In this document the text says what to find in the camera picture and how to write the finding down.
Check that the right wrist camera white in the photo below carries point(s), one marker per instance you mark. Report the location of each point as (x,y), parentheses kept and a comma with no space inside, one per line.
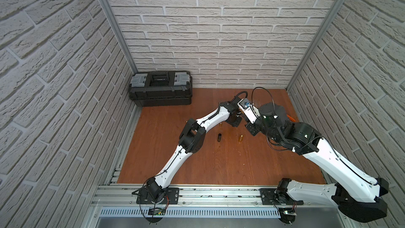
(249,111)

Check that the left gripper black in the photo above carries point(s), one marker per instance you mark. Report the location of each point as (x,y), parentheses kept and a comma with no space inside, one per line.
(235,120)

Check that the black lipstick front middle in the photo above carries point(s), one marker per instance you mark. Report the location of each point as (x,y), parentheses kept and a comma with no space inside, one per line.
(219,137)

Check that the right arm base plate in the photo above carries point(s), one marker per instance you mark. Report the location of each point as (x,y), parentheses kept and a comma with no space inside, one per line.
(272,196)

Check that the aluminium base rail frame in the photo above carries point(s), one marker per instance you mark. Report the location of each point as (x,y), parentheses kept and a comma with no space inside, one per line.
(115,205)

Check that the orange handled pliers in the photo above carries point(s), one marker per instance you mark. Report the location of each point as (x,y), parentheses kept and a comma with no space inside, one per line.
(291,118)

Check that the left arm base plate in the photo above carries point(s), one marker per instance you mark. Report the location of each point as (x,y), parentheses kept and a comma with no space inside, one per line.
(167,196)

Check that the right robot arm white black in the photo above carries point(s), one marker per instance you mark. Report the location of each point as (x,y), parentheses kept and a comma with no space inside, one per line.
(355,193)

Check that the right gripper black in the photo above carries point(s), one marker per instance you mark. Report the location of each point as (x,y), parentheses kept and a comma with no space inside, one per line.
(250,129)

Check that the black plastic toolbox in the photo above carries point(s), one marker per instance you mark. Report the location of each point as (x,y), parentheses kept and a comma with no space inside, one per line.
(161,88)

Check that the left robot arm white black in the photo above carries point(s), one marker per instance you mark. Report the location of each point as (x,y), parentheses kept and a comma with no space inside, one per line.
(191,140)

